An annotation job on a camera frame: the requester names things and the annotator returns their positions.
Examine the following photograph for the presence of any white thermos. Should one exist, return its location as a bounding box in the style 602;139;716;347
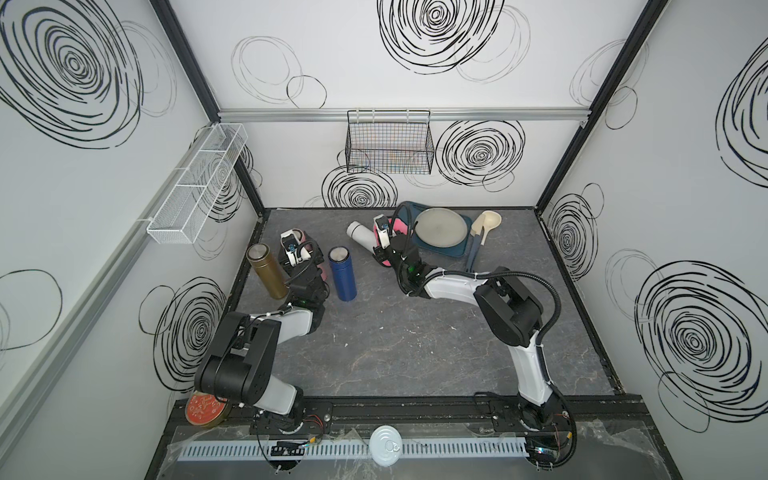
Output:
346;221;377;253

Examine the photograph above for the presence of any grey round plate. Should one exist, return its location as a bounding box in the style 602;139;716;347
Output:
415;208;468;248

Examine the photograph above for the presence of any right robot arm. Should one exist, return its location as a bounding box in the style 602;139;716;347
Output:
373;234;562;427

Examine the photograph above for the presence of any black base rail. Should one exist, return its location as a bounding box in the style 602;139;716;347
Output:
263;392;577;439

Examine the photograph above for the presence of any pink thermos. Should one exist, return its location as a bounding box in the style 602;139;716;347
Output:
289;230;327;281

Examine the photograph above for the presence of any beige ladle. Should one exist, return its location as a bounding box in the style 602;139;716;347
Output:
479;210;502;245

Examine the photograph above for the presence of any blue handled utensil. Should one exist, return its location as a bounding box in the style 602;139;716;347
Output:
464;213;485;272

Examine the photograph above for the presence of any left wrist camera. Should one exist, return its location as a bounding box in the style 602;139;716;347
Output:
278;229;311;267

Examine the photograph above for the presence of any white slotted cable duct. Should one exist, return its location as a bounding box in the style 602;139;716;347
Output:
178;437;528;462

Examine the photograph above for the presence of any pink cloth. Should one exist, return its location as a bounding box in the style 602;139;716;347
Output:
387;217;412;239

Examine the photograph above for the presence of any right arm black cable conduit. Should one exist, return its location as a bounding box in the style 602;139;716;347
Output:
392;202;563;361

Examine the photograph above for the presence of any gold thermos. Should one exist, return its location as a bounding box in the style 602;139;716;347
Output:
246;243;288;300

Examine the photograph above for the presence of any blue thermos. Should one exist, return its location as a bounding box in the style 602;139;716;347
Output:
328;246;357;302

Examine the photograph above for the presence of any red gold round tin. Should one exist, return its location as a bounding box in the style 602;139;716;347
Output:
184;391;232;428

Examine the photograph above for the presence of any teal tray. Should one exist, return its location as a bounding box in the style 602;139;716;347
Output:
394;201;472;258

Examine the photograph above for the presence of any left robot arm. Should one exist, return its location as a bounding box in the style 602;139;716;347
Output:
194;239;330;424

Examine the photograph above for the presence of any white mesh shelf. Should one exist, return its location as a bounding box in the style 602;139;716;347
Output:
146;123;248;245

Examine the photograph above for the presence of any white round can lid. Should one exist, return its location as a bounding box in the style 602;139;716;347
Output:
368;425;403;467

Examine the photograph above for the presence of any black wire basket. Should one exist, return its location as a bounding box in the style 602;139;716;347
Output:
344;109;436;175

